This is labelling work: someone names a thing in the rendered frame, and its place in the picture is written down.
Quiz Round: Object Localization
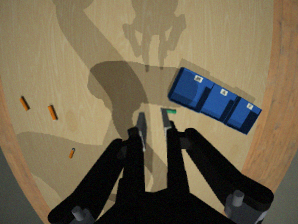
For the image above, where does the blue three-compartment bin rack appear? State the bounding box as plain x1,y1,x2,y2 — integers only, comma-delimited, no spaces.
167,67,262,135

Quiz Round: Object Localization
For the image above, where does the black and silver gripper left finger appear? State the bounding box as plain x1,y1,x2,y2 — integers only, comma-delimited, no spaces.
48,112,147,224

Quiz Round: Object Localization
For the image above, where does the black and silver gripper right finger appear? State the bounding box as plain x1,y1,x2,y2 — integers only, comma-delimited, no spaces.
161,108,274,224

